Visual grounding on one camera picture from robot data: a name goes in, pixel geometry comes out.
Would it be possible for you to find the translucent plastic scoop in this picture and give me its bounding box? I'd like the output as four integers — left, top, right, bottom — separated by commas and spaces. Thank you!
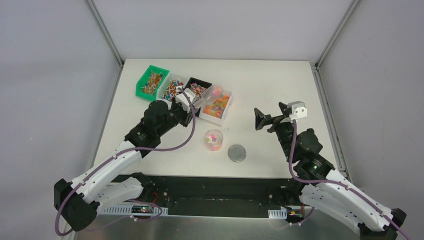
193, 84, 224, 109

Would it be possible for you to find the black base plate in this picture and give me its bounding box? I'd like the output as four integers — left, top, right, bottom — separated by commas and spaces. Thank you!
113, 172, 303, 218

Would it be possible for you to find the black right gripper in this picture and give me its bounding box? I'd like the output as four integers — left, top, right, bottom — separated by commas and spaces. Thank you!
253, 102, 296, 162

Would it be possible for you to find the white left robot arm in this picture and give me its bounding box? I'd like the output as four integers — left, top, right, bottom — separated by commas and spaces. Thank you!
53, 95, 198, 237

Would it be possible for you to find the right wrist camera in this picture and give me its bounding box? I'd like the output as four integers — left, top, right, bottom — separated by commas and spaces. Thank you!
282, 101, 308, 123

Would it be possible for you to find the clear jar lid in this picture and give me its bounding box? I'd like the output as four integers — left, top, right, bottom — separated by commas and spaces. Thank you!
227, 144, 247, 163

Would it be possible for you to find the black swirl lollipop bin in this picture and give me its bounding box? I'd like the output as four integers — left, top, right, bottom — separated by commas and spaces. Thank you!
184, 77, 212, 103

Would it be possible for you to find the white lollipop bin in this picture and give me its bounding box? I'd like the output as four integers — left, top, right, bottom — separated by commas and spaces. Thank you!
156, 71, 189, 105

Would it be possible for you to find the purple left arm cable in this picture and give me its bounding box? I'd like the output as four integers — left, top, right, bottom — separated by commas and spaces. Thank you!
54, 86, 197, 238

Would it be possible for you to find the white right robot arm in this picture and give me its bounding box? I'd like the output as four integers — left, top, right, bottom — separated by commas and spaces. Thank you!
254, 101, 407, 240

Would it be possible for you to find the clear plastic jar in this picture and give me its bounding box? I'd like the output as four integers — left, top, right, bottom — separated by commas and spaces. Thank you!
204, 129, 224, 151

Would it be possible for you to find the white star candy bin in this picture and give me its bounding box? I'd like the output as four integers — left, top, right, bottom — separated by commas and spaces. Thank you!
199, 84, 234, 126

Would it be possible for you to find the green candy bin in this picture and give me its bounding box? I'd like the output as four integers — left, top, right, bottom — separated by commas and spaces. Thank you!
135, 65, 170, 102

